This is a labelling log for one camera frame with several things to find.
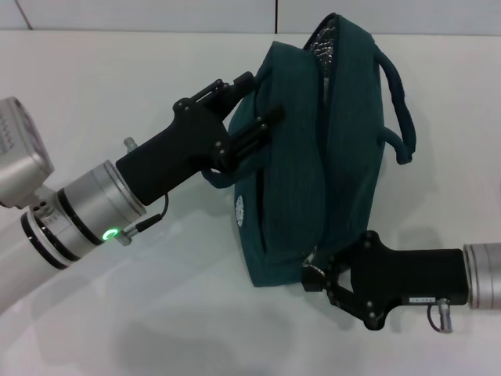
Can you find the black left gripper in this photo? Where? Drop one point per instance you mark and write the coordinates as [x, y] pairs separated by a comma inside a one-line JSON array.
[[176, 156]]

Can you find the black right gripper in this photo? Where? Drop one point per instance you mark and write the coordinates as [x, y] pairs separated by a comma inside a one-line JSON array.
[[411, 274]]

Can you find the dark teal fabric bag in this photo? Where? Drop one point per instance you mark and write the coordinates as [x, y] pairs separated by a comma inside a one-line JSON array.
[[289, 156]]

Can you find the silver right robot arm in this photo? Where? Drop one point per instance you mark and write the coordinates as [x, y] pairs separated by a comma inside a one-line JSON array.
[[485, 274]]

